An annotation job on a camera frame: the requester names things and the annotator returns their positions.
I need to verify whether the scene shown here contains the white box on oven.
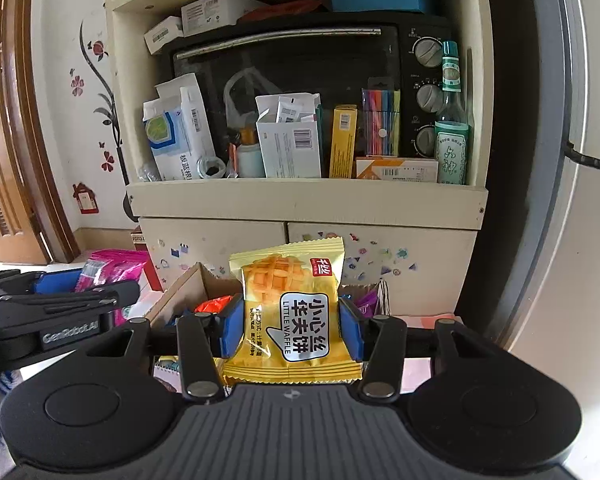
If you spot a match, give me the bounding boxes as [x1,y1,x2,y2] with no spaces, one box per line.
[181,0,264,37]

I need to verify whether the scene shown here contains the light blue toast snack packet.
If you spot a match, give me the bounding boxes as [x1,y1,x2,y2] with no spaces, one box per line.
[152,356,182,393]

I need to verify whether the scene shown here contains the coloured marker set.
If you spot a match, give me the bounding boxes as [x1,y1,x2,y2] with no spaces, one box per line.
[362,89,401,157]

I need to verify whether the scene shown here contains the wooden door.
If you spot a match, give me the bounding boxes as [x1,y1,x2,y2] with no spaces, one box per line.
[0,0,80,265]

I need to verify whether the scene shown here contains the red gift box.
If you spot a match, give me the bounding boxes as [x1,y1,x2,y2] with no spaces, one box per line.
[131,226,163,292]

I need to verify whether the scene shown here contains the cream cabinet with stickers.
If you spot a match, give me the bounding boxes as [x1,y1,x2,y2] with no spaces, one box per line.
[106,0,493,315]

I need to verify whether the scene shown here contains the white blue wipes pack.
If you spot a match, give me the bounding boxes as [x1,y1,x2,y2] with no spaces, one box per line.
[143,73,215,181]

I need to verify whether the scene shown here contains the yellow little waffle packet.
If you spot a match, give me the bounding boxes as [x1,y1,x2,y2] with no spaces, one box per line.
[222,237,362,386]

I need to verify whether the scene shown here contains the red snack packet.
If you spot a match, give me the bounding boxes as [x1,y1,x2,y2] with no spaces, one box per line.
[194,295,233,314]

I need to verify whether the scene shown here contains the red checkered tablecloth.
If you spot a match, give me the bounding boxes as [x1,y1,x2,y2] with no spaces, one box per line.
[400,313,463,393]

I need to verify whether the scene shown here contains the small white box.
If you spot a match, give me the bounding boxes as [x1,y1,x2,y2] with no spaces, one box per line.
[144,16,184,55]

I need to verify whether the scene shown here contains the silver refrigerator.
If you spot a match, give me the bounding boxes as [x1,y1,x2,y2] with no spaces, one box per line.
[454,0,600,480]

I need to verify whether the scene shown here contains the green glass bottle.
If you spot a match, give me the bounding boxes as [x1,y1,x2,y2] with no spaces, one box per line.
[434,40,469,185]

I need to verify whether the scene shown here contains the purple noodle snack packet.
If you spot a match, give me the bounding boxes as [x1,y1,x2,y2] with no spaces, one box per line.
[352,284,381,318]

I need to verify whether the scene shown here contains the yellow upright box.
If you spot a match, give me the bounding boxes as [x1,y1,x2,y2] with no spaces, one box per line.
[329,105,358,179]

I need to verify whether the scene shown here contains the white cardboard milk box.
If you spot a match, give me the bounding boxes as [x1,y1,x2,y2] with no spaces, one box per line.
[145,263,390,327]

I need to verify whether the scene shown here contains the orange white flat box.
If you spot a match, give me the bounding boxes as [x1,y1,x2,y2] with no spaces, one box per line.
[355,156,438,183]

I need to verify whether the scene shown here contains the small white jar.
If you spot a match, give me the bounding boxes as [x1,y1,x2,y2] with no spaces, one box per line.
[237,144,265,178]

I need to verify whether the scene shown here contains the white carton with barcode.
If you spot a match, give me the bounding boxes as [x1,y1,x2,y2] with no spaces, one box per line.
[256,92,322,179]

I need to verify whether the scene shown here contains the pink snack packet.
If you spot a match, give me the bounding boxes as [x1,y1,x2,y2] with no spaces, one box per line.
[74,249,147,326]

